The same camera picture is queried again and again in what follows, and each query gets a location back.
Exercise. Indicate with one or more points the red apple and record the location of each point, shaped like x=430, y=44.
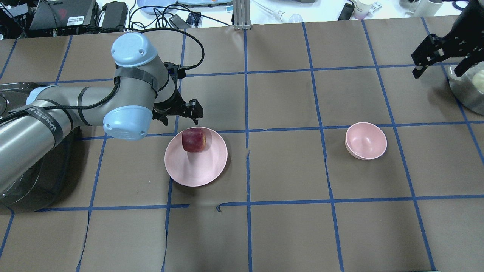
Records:
x=194, y=140

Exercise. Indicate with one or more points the light bulb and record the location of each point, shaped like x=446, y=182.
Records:
x=279, y=15

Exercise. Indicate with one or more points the pink bowl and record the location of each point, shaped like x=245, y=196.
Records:
x=365, y=141

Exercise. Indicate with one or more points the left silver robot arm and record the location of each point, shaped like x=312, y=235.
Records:
x=145, y=88

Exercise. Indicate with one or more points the steel steamer pot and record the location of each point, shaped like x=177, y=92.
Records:
x=463, y=89

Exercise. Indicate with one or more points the light blue plate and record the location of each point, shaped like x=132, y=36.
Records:
x=154, y=6

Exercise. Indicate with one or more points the black laptop computer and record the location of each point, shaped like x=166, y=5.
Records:
x=64, y=14

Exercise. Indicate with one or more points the white steamed bun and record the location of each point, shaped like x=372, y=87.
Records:
x=478, y=81

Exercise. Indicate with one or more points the black power adapter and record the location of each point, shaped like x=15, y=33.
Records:
x=114, y=16

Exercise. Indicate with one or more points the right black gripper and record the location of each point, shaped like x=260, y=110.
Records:
x=464, y=40

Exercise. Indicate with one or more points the aluminium frame post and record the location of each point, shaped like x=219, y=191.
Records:
x=241, y=15

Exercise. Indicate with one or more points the pink plate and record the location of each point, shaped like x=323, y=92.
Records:
x=196, y=169

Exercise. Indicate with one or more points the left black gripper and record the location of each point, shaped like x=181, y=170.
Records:
x=169, y=102

